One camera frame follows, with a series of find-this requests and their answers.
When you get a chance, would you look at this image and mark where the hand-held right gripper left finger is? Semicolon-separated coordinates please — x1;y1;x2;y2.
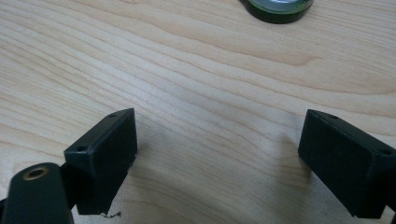
59;107;138;217

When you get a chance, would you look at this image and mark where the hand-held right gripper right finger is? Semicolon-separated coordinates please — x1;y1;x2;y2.
297;108;396;219

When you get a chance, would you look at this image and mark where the dark green round dish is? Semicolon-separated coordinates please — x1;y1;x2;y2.
238;0;315;25

